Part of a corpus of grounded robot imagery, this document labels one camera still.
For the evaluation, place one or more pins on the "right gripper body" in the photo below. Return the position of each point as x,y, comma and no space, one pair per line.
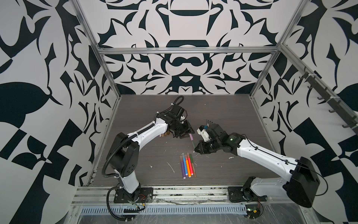
209,146

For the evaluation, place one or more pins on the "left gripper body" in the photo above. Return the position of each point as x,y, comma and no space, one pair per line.
182,129

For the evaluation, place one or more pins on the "green capped brown pen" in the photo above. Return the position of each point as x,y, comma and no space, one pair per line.
192,165

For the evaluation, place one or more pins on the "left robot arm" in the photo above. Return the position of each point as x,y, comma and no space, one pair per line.
123,157

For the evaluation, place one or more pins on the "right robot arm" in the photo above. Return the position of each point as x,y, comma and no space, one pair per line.
297,179

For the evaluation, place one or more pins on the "blue marker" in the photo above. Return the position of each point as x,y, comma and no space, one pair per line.
184,164

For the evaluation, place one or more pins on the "red marker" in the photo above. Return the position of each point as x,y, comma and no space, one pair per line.
190,165

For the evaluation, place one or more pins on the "orange marker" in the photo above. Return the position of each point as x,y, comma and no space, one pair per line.
187,166

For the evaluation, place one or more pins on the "purple marker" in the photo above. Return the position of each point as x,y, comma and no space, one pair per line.
182,167

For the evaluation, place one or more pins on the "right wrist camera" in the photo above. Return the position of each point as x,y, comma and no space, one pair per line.
202,131

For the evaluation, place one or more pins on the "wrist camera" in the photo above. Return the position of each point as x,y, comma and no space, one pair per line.
177,111
202,131

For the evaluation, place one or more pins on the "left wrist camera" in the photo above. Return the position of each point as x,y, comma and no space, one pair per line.
177,111

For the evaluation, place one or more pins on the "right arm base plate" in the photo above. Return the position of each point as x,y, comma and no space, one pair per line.
237,193

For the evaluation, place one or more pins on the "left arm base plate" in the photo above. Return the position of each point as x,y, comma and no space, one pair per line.
140,195

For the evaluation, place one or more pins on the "white slotted cable duct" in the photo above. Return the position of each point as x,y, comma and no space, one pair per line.
187,209

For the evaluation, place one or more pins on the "aluminium front rail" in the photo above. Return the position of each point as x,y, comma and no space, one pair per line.
161,194

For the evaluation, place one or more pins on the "black hook rail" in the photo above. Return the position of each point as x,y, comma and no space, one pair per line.
336,103

